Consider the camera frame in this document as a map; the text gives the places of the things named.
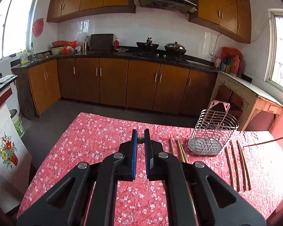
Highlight metal wire utensil holder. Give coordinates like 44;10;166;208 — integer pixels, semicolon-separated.
188;100;239;156

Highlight pink floral tablecloth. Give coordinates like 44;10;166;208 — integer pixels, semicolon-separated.
19;113;283;225

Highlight beige side table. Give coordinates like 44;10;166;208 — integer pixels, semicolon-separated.
211;71;283;132

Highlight right window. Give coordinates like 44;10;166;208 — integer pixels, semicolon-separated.
265;9;283;92

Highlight window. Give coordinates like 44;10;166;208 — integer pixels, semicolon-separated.
265;9;283;92
0;0;37;60

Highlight flower tiled counter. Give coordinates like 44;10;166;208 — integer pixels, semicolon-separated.
0;75;32;213

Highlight orange bottle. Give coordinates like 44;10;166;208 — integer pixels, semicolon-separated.
231;55;240;76

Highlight green white bucket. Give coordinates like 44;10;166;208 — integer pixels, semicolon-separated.
9;109;25;138

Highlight red bag behind bottles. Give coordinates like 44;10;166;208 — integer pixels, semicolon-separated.
221;47;243;59

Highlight wooden lower cabinets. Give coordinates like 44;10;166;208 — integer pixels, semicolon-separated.
12;57;217;118

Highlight wooden cabinets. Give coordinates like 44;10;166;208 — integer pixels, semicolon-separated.
12;57;217;118
47;0;251;43

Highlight wooden upper cabinets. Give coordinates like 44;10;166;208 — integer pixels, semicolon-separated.
47;0;251;43

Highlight lidded black pot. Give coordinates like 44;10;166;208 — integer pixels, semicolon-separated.
165;42;187;57

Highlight yellow detergent bottle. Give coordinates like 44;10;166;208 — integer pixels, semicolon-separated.
20;49;29;65

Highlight dark cutting board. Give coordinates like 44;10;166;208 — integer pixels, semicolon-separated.
89;34;114;51

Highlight red basin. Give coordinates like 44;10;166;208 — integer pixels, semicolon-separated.
52;40;77;48

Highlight red bottle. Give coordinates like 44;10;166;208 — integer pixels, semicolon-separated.
113;37;119;50

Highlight black wok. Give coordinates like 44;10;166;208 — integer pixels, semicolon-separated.
136;37;159;52

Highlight left window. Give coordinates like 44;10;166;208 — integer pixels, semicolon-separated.
0;0;37;60

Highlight red plastic bag on wall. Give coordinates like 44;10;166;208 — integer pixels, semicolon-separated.
32;18;44;38

